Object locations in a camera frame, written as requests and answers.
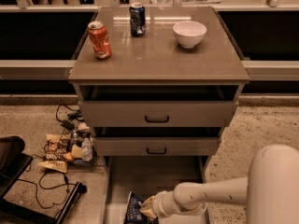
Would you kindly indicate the black power adapter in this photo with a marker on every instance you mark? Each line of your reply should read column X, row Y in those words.
column 67, row 124

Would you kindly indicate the middle drawer with handle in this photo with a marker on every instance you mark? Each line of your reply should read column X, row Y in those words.
column 158, row 141

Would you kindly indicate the top drawer with handle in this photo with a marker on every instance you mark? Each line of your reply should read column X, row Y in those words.
column 159, row 106

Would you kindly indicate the yellow snack bag on floor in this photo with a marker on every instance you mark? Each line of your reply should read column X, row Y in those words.
column 60, row 166

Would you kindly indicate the white bowl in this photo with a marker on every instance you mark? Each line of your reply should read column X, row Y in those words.
column 189, row 33

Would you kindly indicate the blue chip bag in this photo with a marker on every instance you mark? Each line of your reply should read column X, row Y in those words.
column 133, row 213

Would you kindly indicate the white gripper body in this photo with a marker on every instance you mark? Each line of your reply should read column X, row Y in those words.
column 159, row 203

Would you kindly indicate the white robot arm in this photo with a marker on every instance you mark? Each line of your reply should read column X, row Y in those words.
column 270, row 191

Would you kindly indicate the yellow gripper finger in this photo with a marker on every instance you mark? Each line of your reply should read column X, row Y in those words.
column 148, row 202
column 148, row 213

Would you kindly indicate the grey drawer cabinet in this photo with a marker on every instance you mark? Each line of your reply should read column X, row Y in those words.
column 156, row 58

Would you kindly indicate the orange soda can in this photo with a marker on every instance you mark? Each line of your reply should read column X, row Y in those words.
column 99, row 37

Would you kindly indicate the clear plastic water bottle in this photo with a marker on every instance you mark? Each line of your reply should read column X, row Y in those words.
column 87, row 150

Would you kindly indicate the wire basket of snacks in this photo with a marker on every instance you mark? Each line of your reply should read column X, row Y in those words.
column 67, row 146

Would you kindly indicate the drawer with handle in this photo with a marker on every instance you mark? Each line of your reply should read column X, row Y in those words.
column 159, row 106
column 158, row 141

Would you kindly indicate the open bottom drawer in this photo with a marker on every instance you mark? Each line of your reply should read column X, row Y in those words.
column 145, row 176

